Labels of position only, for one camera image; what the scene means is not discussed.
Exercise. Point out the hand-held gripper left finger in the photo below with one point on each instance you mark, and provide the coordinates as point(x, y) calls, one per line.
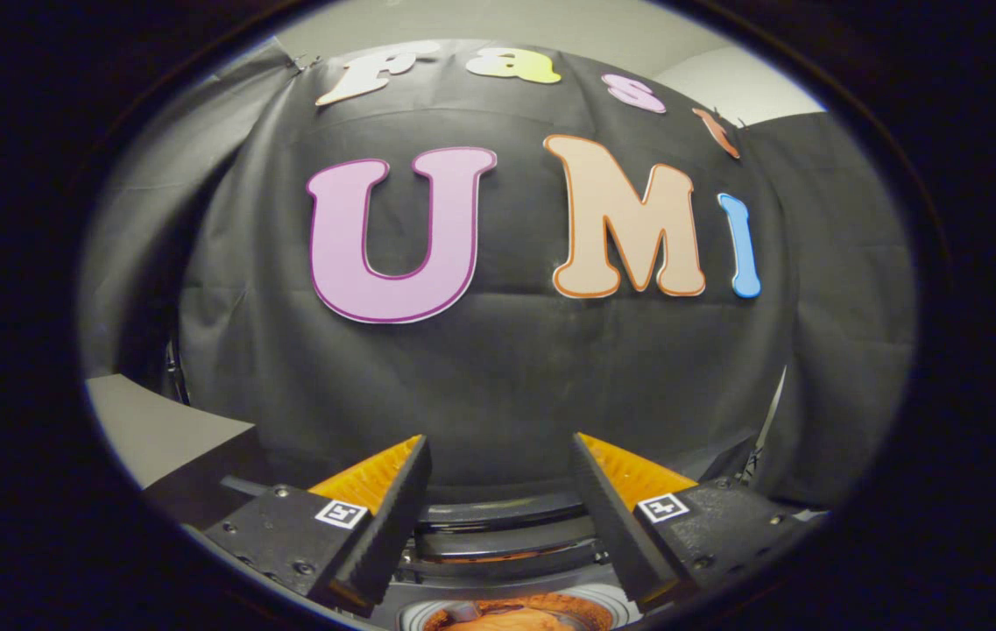
point(392, 526)

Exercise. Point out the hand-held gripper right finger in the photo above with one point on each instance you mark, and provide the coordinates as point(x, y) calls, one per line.
point(616, 526)

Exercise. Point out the orange garment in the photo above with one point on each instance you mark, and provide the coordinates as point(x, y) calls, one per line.
point(515, 615)

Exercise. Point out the black backdrop cloth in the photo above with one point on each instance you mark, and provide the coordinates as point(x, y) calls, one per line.
point(506, 386)

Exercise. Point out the thin metal stand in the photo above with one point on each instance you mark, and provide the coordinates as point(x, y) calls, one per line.
point(769, 421)

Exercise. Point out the white cabinet with dark top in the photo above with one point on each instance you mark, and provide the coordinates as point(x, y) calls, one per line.
point(156, 429)

